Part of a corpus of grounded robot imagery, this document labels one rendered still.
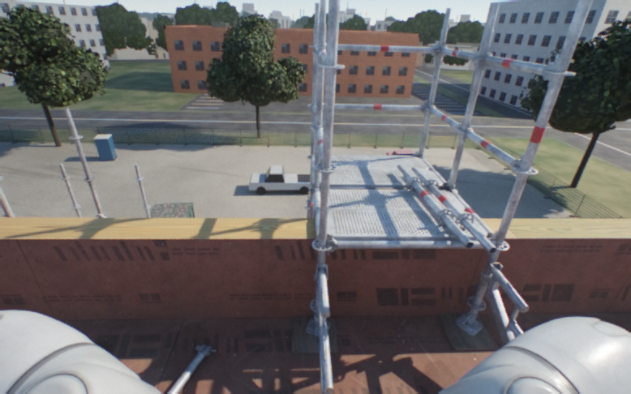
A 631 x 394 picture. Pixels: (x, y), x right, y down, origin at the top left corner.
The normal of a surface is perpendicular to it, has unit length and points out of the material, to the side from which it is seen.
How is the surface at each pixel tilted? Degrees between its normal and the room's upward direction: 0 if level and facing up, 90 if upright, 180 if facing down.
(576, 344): 5
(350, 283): 90
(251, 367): 0
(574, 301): 90
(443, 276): 90
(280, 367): 0
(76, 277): 90
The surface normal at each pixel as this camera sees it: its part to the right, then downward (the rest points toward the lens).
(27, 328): 0.16, -0.98
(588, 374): 0.00, -0.64
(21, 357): 0.17, -0.82
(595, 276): 0.04, 0.47
